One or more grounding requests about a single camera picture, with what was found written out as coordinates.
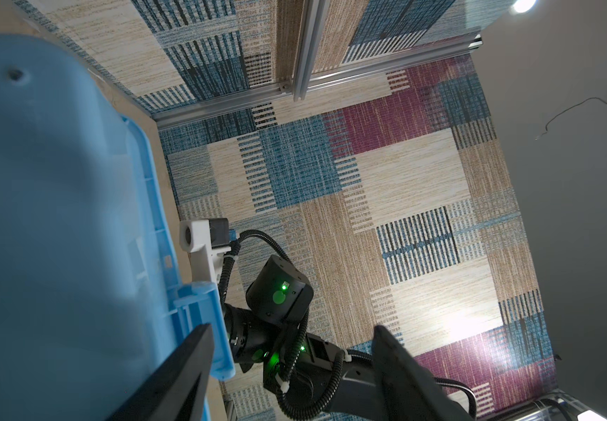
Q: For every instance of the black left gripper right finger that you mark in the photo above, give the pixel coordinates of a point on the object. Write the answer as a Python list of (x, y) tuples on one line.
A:
[(406, 390)]

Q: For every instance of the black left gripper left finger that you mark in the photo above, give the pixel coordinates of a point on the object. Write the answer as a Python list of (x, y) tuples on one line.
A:
[(176, 390)]

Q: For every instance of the light blue plastic tool box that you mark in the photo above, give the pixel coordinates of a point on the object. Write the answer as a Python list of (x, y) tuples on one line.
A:
[(95, 291)]

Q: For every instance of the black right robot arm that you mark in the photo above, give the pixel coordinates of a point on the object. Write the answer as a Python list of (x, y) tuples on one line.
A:
[(308, 376)]

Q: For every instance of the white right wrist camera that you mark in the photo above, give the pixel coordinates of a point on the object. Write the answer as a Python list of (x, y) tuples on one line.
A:
[(206, 241)]

